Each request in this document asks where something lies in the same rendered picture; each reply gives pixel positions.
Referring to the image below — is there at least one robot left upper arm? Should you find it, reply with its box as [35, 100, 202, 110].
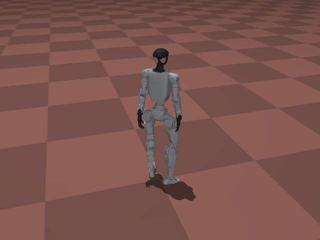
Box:
[140, 68, 150, 96]

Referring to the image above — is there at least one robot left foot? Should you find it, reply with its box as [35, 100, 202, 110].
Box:
[148, 161, 156, 178]

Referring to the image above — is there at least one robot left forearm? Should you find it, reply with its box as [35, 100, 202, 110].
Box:
[137, 88, 146, 113]

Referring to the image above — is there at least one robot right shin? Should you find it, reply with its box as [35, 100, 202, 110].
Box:
[165, 147, 177, 180]

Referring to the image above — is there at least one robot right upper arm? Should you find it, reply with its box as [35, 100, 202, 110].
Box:
[168, 72, 180, 102]

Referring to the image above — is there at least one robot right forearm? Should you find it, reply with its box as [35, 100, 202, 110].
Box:
[173, 95, 183, 118]

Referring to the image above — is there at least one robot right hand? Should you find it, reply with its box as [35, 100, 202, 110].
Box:
[175, 115, 182, 132]

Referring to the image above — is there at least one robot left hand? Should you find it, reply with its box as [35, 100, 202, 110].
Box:
[137, 109, 144, 129]

